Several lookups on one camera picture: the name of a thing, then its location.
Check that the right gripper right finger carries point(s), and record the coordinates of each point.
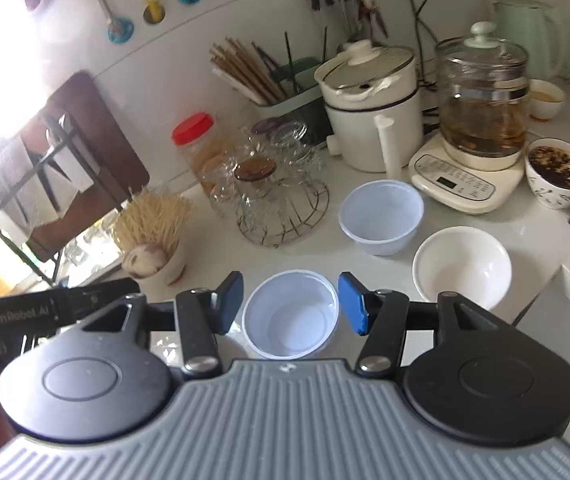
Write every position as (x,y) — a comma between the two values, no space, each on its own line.
(380,317)

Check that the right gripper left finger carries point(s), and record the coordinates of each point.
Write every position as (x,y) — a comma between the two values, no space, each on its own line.
(199,315)

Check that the translucent plastic bowl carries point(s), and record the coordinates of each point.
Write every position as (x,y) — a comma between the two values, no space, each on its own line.
(291,315)
(382,217)

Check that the white ceramic bowl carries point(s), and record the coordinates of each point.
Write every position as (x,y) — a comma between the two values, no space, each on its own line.
(465,260)

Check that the bowl with garlic and noodles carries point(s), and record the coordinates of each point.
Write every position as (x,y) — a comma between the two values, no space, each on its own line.
(151,265)

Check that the black dish rack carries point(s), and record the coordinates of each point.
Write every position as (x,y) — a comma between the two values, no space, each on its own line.
(36,190)

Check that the red lid plastic jar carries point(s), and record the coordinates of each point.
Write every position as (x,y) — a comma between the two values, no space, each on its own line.
(205,146)

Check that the brown cutting board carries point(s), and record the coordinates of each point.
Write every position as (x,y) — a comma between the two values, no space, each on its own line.
(98,147)

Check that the white electric cooking pot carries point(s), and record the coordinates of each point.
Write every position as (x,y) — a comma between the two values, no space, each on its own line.
(361,83)

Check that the cup with tea leaves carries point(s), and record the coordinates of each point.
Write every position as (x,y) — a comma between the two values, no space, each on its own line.
(548,172)

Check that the green chopstick holder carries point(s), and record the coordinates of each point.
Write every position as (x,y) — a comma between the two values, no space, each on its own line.
(304,103)

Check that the glass kettle on base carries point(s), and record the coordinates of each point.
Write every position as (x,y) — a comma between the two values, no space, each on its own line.
(475,160)

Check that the small bowl with liquid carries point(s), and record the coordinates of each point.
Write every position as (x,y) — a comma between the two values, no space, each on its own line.
(545,100)

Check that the mint green electric kettle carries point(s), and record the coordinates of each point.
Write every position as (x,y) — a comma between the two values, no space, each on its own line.
(538,27)

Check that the wire rack with glass cups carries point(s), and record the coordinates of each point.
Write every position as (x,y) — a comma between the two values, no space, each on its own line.
(269,183)

